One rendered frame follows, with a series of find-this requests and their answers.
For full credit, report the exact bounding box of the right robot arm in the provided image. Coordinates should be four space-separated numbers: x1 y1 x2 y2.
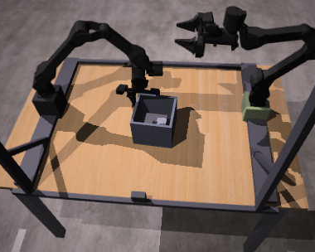
202 6 315 107

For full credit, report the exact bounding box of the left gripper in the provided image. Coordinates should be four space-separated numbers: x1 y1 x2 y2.
116 77 160 107

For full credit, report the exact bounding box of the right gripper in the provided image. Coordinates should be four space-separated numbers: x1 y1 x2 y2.
175 12 222 58

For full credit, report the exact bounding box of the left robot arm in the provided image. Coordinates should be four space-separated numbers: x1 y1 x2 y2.
32 20 163 99

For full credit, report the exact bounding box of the white flat plate with hole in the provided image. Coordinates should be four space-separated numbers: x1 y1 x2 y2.
144 113 167 125

